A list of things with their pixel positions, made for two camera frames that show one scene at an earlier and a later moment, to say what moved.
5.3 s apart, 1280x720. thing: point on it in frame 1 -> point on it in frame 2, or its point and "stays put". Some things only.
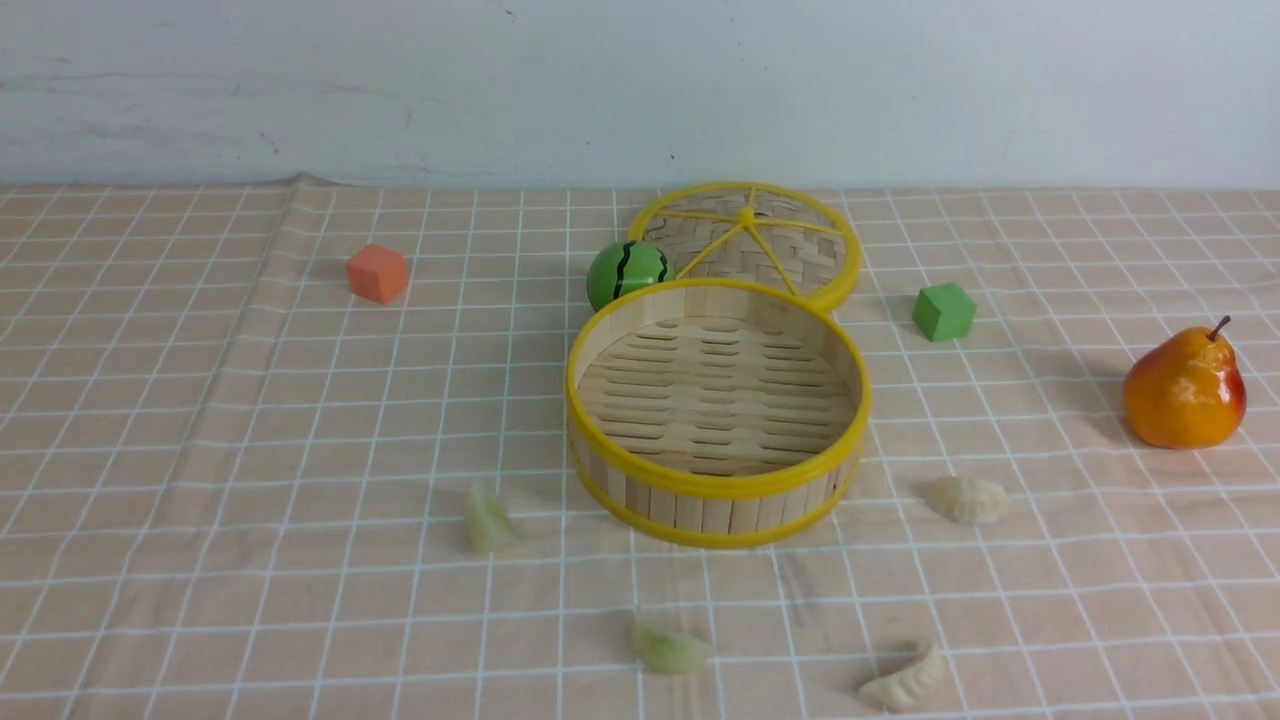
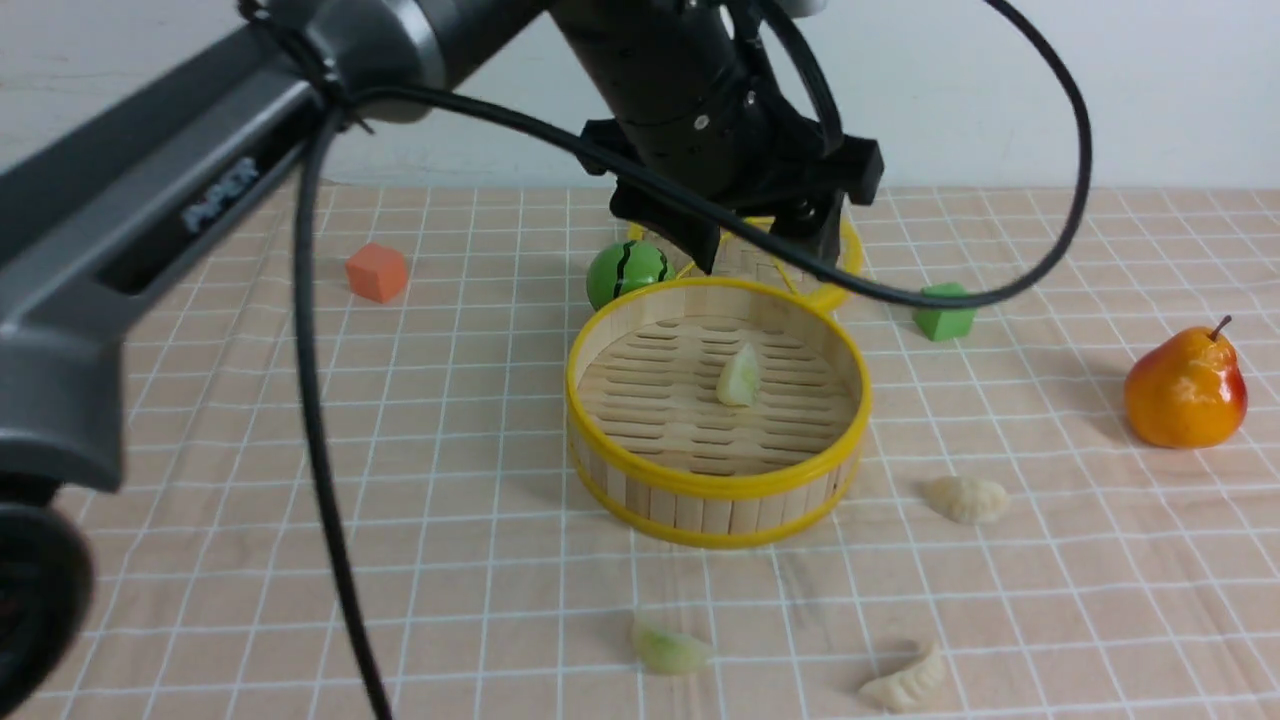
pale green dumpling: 664,653 stays put
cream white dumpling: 965,501 stays put
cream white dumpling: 899,691 stays put
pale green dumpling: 489,526 -> 740,380
